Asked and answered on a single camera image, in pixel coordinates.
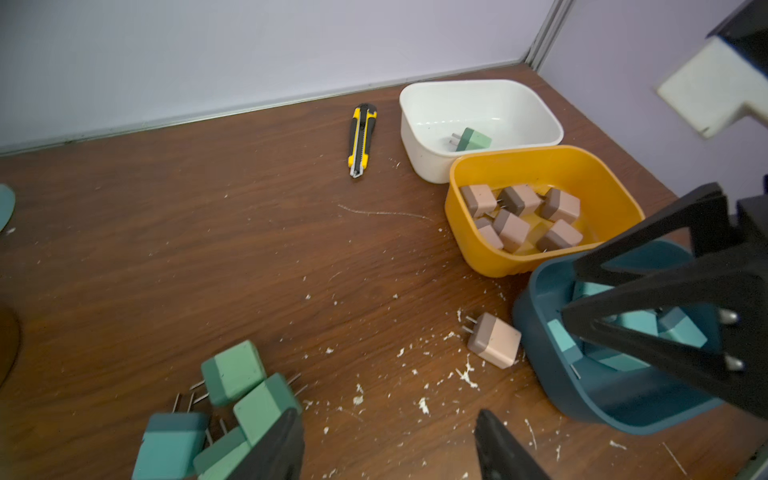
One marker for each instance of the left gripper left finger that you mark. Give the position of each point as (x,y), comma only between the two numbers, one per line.
(278,455)

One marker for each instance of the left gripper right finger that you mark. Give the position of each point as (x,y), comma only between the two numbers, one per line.
(499,453)

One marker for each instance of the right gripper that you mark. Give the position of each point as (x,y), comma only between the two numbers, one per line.
(730,275)

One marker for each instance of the teal plug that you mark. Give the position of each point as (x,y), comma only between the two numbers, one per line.
(613,359)
(171,441)
(675,325)
(583,289)
(567,346)
(642,321)

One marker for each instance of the teal plug bottom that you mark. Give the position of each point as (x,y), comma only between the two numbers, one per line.
(613,359)

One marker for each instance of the lone pink plug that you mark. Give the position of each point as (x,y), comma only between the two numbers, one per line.
(479,199)

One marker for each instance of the dark teal storage box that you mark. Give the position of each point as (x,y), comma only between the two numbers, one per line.
(641,402)

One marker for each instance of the yellow storage box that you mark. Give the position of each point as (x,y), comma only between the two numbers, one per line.
(607,207)

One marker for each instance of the white storage box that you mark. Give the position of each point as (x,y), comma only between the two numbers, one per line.
(509,112)

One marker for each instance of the green plug pile middle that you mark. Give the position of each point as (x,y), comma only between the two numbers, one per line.
(261,408)

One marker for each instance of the green plug pile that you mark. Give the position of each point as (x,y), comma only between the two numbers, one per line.
(223,456)
(261,408)

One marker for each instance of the green plug pile lower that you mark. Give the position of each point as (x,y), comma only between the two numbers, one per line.
(223,456)

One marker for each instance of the artificial plant in amber vase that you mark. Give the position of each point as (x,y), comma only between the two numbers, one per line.
(10,341)

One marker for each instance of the light blue oval object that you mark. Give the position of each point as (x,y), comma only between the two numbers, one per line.
(7,205)

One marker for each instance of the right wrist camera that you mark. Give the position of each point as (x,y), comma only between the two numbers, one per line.
(726,80)

